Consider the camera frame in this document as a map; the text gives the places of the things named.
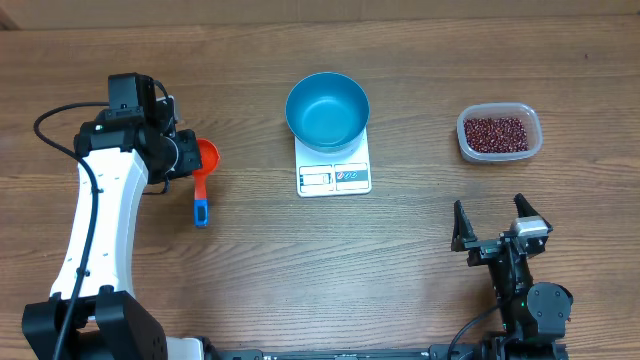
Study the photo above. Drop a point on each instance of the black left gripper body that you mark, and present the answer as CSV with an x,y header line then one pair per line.
x,y
188,156

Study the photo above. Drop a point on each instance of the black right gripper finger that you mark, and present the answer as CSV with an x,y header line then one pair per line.
x,y
463,233
525,209

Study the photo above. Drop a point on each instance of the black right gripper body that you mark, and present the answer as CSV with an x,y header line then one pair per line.
x,y
491,249

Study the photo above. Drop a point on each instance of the orange measuring scoop blue handle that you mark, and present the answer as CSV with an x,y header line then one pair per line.
x,y
210,158

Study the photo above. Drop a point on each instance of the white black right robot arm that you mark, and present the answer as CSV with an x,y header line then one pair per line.
x,y
534,315

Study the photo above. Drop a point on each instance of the white digital kitchen scale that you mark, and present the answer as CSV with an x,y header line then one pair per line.
x,y
346,172

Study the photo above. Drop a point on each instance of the blue plastic bowl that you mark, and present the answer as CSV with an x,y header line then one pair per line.
x,y
327,111

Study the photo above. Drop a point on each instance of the clear plastic food container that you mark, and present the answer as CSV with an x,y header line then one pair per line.
x,y
522,111

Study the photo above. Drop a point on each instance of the red adzuki beans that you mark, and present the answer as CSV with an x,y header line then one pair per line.
x,y
496,135

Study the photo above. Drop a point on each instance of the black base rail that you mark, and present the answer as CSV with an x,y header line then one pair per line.
x,y
434,352

